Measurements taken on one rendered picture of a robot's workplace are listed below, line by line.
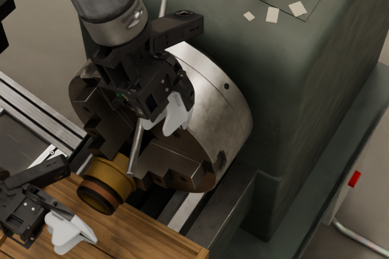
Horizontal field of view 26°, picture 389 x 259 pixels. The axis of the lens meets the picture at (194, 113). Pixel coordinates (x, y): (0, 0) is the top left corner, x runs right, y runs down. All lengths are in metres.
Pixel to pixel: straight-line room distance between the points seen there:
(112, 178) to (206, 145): 0.17
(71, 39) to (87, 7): 1.98
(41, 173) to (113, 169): 0.13
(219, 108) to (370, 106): 0.86
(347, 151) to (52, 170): 0.90
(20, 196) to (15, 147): 1.09
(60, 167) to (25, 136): 1.08
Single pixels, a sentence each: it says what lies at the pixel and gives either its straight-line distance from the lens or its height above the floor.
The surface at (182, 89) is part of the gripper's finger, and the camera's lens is 1.10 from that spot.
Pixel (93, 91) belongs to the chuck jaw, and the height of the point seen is 1.19.
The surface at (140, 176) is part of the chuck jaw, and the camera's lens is 1.42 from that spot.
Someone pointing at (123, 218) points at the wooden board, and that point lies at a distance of 1.64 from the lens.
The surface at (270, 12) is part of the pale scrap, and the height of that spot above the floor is 1.26.
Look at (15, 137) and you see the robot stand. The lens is 2.53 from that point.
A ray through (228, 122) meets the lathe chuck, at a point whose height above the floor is 1.16.
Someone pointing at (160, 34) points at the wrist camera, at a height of 1.53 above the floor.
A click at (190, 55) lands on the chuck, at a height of 1.23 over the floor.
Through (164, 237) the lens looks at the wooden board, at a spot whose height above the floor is 0.88.
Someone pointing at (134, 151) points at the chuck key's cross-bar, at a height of 1.34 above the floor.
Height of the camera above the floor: 2.39
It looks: 60 degrees down
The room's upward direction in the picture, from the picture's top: straight up
